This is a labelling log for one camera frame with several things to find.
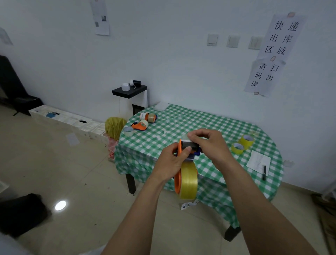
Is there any dark table leg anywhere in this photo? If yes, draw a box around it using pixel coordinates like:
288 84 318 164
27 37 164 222
125 173 137 195
224 225 241 242

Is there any row of white boxes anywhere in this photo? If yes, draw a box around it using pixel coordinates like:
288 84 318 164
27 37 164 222
29 104 108 142

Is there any white paper sheet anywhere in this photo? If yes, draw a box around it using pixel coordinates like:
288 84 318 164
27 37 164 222
246 150 271 175

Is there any person's right hand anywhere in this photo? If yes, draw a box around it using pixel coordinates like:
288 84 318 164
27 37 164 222
187 129 236 171

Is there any person's left hand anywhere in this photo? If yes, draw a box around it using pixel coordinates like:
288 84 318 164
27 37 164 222
153 143 192 184

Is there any white cabinet with black top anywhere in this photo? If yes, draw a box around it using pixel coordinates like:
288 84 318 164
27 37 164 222
112 85 148 120

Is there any person's right forearm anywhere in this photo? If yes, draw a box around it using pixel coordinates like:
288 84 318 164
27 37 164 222
220 160 320 255

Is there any tall yellow tape roll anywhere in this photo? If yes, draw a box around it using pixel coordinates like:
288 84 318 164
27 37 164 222
239 134 255 150

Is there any yellow plastic bag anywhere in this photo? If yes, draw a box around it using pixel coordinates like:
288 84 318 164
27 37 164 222
105 117 127 141

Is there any black chair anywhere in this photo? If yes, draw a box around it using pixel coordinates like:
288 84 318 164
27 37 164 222
0 55 44 116

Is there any green checkered tablecloth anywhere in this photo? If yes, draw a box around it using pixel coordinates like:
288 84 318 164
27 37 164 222
114 104 285 228

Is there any white printed label scrap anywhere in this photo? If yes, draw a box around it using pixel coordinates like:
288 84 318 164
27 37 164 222
180 199 200 211

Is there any white cloth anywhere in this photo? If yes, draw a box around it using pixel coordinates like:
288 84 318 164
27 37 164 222
78 246 107 255

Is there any person's left forearm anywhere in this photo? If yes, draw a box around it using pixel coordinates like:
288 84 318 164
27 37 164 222
102 176 171 255

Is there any white metal rack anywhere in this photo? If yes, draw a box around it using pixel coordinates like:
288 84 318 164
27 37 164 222
321 180 336 201

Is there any pink plastic bag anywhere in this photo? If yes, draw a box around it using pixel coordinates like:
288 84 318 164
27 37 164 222
107 136 119 159

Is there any white board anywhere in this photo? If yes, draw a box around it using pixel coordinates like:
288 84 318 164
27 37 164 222
0 232 32 255

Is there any white printed wall paper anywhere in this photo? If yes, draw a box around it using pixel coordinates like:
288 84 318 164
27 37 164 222
0 26 13 46
90 0 110 36

